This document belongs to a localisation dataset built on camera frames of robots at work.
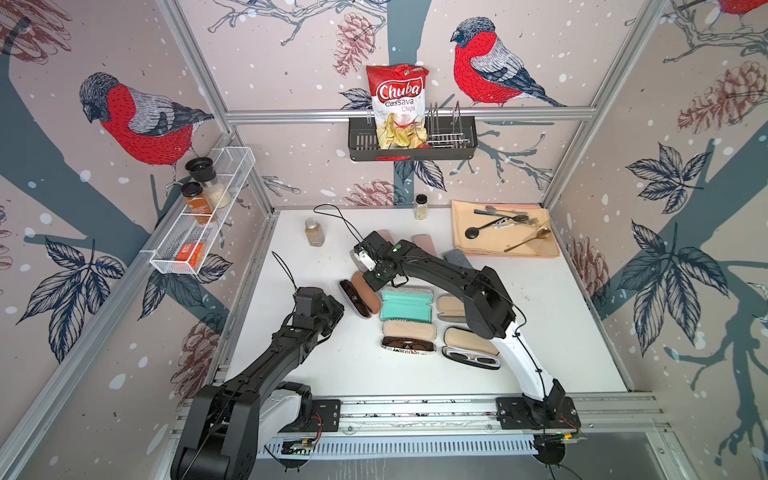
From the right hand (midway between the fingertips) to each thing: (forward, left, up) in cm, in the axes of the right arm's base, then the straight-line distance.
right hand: (370, 279), depth 95 cm
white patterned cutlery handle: (+31, -52, -4) cm, 60 cm away
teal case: (-8, -14, -2) cm, 16 cm away
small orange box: (-13, +36, +31) cm, 49 cm away
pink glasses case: (+21, -4, -2) cm, 22 cm away
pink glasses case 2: (+19, -19, -3) cm, 27 cm away
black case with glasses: (-20, -29, -1) cm, 35 cm away
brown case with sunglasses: (-5, +3, -1) cm, 6 cm away
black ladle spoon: (+25, -37, -4) cm, 45 cm away
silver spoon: (+37, -47, -3) cm, 60 cm away
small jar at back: (+31, -17, +3) cm, 36 cm away
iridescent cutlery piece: (+35, -49, -4) cm, 60 cm away
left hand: (-8, +5, +3) cm, 10 cm away
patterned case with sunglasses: (-18, -13, -1) cm, 22 cm away
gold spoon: (+24, -63, -2) cm, 68 cm away
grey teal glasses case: (+11, -30, -2) cm, 32 cm away
